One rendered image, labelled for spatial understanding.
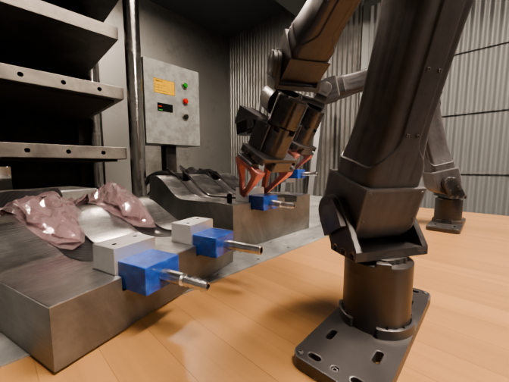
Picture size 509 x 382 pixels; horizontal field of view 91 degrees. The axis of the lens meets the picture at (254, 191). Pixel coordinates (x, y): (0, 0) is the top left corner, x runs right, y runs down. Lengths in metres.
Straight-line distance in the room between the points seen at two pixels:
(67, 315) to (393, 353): 0.27
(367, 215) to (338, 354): 0.12
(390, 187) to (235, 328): 0.20
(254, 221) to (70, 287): 0.33
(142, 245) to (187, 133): 1.16
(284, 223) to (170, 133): 0.93
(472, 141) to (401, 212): 2.24
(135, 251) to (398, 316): 0.26
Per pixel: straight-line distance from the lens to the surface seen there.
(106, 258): 0.30
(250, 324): 0.29
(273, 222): 0.55
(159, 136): 1.35
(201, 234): 0.35
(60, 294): 0.28
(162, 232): 0.45
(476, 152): 2.50
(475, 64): 2.61
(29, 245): 0.40
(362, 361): 0.25
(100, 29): 1.35
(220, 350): 0.27
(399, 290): 0.27
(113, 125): 3.09
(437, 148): 0.82
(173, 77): 1.45
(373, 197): 0.24
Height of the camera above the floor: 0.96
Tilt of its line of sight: 6 degrees down
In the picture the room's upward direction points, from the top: straight up
